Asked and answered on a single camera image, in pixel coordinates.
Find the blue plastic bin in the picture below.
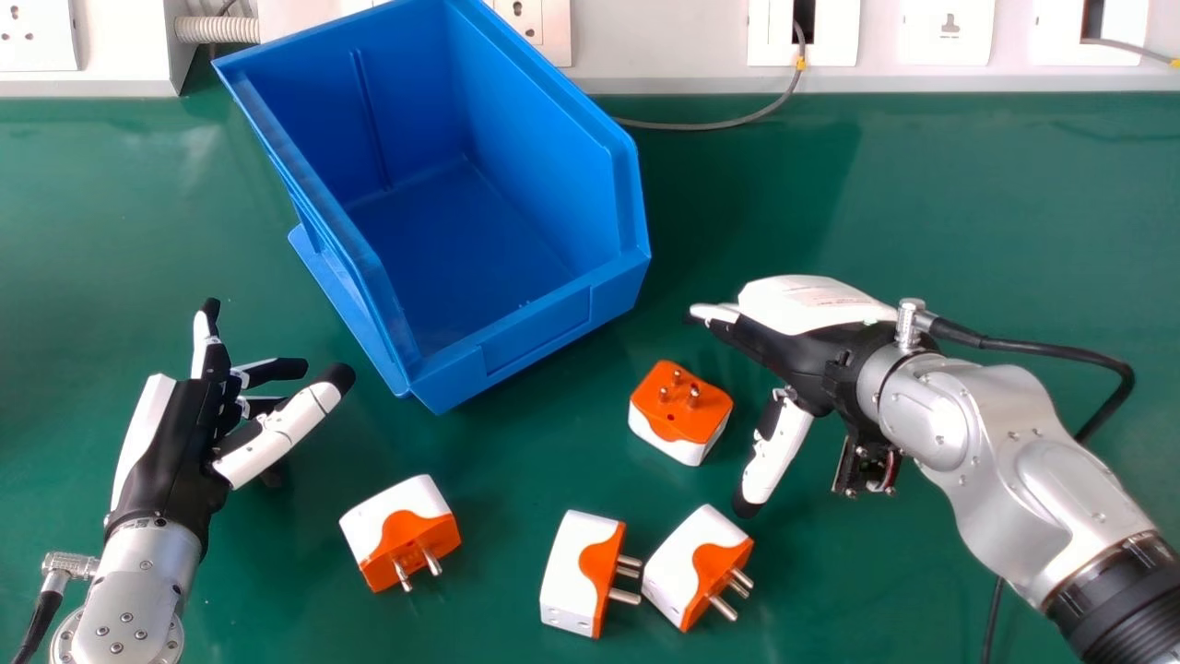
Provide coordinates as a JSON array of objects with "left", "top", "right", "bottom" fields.
[{"left": 211, "top": 0, "right": 653, "bottom": 416}]

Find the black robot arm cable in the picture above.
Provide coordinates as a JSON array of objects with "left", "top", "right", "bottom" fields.
[
  {"left": 9, "top": 590, "right": 65, "bottom": 664},
  {"left": 929, "top": 315, "right": 1136, "bottom": 444}
]

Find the grey power cable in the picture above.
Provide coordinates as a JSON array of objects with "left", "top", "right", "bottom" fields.
[
  {"left": 610, "top": 20, "right": 808, "bottom": 132},
  {"left": 1084, "top": 37, "right": 1180, "bottom": 70}
]

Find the white wall socket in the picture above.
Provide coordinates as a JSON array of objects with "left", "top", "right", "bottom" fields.
[
  {"left": 1032, "top": 0, "right": 1153, "bottom": 67},
  {"left": 747, "top": 0, "right": 862, "bottom": 68},
  {"left": 0, "top": 0, "right": 87, "bottom": 73},
  {"left": 898, "top": 0, "right": 997, "bottom": 67},
  {"left": 492, "top": 0, "right": 572, "bottom": 68}
]

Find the grey corrugated conduit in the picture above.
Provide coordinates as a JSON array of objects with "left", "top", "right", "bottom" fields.
[{"left": 174, "top": 14, "right": 263, "bottom": 47}]

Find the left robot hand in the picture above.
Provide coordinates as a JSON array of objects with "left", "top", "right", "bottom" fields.
[{"left": 103, "top": 297, "right": 357, "bottom": 555}]

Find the white-and-orange plug adapter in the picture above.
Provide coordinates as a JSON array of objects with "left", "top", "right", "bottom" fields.
[
  {"left": 642, "top": 504, "right": 755, "bottom": 634},
  {"left": 539, "top": 509, "right": 643, "bottom": 640},
  {"left": 338, "top": 474, "right": 463, "bottom": 594},
  {"left": 629, "top": 360, "right": 735, "bottom": 468}
]

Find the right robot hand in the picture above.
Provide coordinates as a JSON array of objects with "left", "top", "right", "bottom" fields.
[{"left": 688, "top": 274, "right": 940, "bottom": 519}]

